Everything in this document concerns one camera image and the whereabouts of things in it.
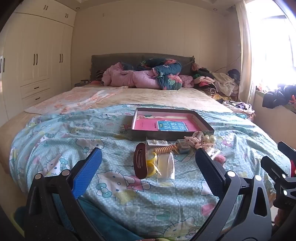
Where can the beige curtain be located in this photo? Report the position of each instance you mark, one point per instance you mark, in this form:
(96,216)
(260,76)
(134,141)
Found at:
(245,46)

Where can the clear plastic bag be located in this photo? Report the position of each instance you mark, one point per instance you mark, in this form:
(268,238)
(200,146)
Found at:
(166,166)

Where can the purple clothes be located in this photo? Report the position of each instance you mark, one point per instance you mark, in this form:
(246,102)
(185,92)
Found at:
(240,106)

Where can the cartoon cat printed blanket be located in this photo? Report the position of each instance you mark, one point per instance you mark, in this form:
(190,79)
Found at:
(69,143)

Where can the white cloud hair clip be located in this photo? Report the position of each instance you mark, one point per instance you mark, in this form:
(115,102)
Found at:
(215,153)

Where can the brown hair clip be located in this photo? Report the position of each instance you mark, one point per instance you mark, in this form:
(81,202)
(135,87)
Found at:
(141,175)

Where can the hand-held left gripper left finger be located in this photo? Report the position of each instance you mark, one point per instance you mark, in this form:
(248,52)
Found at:
(87,171)

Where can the pink quilt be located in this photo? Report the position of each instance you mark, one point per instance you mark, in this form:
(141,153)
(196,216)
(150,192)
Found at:
(143,78)

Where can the window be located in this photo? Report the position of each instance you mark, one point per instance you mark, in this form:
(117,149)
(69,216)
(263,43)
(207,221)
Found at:
(272,46)

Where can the white wardrobe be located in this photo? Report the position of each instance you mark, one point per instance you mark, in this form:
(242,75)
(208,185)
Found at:
(34,46)

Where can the pink pompom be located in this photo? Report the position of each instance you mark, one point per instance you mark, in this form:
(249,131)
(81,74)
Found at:
(219,158)

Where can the dark floral quilt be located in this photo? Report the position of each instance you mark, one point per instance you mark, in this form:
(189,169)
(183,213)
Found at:
(168,69)

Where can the bedside table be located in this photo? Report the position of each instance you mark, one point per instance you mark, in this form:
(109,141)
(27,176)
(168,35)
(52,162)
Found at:
(81,83)

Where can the pink heart hair clip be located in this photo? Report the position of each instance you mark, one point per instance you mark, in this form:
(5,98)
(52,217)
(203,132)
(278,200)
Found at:
(210,140)

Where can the grey headboard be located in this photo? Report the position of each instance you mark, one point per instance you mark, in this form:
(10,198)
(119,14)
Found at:
(111,61)

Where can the dark clothes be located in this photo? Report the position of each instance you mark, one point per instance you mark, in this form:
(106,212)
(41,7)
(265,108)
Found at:
(277,96)

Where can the yellow hair clip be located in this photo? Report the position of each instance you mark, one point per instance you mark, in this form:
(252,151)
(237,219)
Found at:
(151,162)

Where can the shallow cardboard box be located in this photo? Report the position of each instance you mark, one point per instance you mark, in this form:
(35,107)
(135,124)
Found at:
(136,136)

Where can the pink floral sheet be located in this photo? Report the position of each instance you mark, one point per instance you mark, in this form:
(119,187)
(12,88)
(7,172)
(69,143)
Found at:
(76,99)

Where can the small clear box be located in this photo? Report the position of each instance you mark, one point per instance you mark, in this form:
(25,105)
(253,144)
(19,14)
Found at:
(183,147)

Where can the beige bedspread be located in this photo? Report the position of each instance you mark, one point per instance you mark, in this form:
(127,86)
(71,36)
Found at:
(161,97)

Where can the pile of clothes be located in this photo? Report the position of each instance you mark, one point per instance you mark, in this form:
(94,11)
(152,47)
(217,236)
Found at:
(222,83)

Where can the earring card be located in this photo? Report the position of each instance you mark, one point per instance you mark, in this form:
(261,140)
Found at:
(157,141)

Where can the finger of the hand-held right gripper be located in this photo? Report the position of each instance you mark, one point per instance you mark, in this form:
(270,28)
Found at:
(271,168)
(285,148)

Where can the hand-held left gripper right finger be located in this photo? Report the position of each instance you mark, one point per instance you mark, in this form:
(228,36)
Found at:
(208,169)

